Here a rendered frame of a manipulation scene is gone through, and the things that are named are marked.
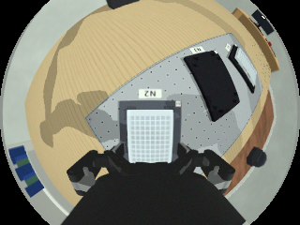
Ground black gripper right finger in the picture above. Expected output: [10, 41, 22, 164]
[162, 142, 235, 194]

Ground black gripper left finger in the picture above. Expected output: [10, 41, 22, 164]
[67, 143, 142, 196]

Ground white label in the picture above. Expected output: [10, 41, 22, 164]
[225, 43, 231, 51]
[190, 46, 205, 54]
[139, 89, 161, 98]

